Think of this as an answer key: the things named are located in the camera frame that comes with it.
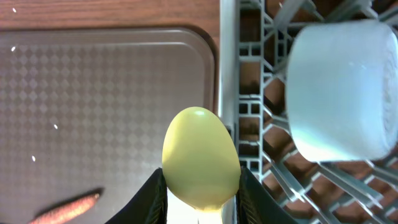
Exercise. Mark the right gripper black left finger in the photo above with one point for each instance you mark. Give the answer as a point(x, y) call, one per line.
point(148, 206)

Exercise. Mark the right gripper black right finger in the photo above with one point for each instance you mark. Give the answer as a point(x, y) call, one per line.
point(255, 205)

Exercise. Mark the pale yellow plastic spoon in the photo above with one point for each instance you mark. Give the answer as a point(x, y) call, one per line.
point(200, 163)

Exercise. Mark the orange carrot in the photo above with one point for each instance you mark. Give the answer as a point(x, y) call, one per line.
point(67, 211)

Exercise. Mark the light blue rice bowl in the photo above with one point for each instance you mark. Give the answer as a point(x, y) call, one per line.
point(341, 91)

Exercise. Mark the grey dishwasher rack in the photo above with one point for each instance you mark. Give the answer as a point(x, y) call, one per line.
point(262, 33)

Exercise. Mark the dark brown serving tray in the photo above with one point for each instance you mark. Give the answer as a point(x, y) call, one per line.
point(86, 111)

